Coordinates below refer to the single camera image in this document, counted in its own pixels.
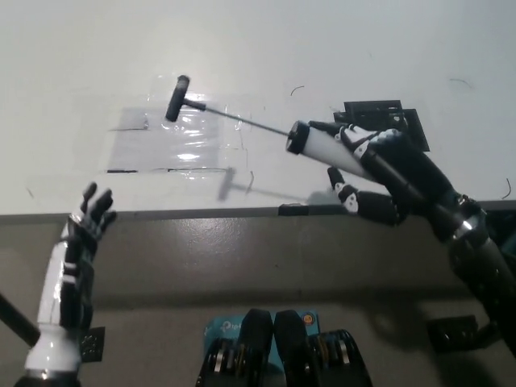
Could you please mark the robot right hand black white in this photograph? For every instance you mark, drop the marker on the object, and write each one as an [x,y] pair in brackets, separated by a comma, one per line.
[419,177]

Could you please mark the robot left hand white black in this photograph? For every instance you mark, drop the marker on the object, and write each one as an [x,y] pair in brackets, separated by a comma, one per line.
[72,258]

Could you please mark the small white air pump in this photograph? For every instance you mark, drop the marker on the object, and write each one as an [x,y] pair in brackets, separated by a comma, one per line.
[322,147]

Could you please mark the black table leg with foot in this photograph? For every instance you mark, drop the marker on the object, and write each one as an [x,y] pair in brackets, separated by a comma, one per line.
[453,332]
[16,318]

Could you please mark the black taped square fixture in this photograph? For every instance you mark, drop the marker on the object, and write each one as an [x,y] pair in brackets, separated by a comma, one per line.
[371,109]

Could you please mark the grey sheet under clear tape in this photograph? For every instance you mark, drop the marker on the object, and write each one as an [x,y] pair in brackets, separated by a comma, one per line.
[133,149]

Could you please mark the black tape strip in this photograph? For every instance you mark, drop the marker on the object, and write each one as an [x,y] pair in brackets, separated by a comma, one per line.
[293,209]

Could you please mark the teal router box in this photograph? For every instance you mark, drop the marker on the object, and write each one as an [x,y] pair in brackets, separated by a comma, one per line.
[221,327]

